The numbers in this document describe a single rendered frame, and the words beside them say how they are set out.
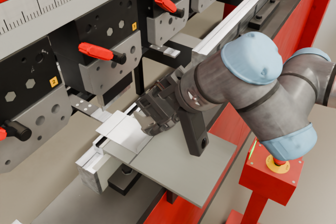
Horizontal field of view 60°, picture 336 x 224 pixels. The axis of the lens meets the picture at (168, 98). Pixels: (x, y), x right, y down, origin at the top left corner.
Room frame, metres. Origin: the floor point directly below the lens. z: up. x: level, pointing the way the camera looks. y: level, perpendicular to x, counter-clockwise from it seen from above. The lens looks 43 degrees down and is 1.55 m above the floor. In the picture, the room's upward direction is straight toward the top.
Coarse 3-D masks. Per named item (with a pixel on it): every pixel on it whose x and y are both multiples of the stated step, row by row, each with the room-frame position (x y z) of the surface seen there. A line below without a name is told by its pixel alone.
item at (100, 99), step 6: (126, 78) 0.52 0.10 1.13; (120, 84) 0.50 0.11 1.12; (126, 84) 0.52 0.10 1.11; (108, 90) 0.47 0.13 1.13; (114, 90) 0.49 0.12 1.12; (120, 90) 0.50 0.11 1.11; (126, 90) 0.53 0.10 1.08; (96, 96) 0.47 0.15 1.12; (102, 96) 0.46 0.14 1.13; (108, 96) 0.47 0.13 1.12; (114, 96) 0.48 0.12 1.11; (102, 102) 0.46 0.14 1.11; (108, 102) 0.47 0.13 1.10; (102, 108) 0.46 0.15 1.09
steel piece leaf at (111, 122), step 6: (114, 114) 0.53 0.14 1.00; (120, 114) 0.53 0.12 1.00; (126, 114) 0.53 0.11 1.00; (108, 120) 0.50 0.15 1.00; (114, 120) 0.50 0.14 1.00; (120, 120) 0.50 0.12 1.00; (102, 126) 0.48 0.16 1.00; (108, 126) 0.48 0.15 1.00; (114, 126) 0.48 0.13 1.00; (102, 132) 0.47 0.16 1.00; (108, 132) 0.47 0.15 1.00
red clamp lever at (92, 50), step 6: (84, 42) 0.38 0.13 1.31; (78, 48) 0.37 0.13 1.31; (84, 48) 0.36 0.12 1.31; (90, 48) 0.36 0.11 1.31; (96, 48) 0.37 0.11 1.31; (102, 48) 0.39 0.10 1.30; (90, 54) 0.36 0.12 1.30; (96, 54) 0.37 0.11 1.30; (102, 54) 0.38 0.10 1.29; (108, 54) 0.39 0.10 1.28; (114, 54) 0.41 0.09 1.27; (120, 54) 0.42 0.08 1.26; (114, 60) 0.41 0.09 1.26; (120, 60) 0.41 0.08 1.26
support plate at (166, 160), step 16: (176, 128) 0.48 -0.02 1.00; (112, 144) 0.43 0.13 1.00; (160, 144) 0.43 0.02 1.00; (176, 144) 0.43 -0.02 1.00; (208, 144) 0.43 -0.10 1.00; (224, 144) 0.43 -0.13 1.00; (128, 160) 0.38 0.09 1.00; (144, 160) 0.38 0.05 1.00; (160, 160) 0.38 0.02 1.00; (176, 160) 0.38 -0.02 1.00; (192, 160) 0.38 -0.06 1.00; (208, 160) 0.38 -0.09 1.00; (224, 160) 0.38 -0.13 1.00; (160, 176) 0.34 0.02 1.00; (176, 176) 0.34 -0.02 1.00; (192, 176) 0.34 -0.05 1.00; (208, 176) 0.34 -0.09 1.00; (176, 192) 0.31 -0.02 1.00; (192, 192) 0.31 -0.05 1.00; (208, 192) 0.31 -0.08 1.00
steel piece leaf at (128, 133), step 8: (128, 120) 0.50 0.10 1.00; (136, 120) 0.50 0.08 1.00; (120, 128) 0.48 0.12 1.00; (128, 128) 0.48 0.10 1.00; (136, 128) 0.48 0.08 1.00; (112, 136) 0.45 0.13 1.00; (120, 136) 0.45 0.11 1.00; (128, 136) 0.45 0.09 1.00; (136, 136) 0.45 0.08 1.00; (144, 136) 0.45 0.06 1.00; (152, 136) 0.45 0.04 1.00; (120, 144) 0.43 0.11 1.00; (128, 144) 0.43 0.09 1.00; (136, 144) 0.43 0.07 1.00; (144, 144) 0.43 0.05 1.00; (136, 152) 0.40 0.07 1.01
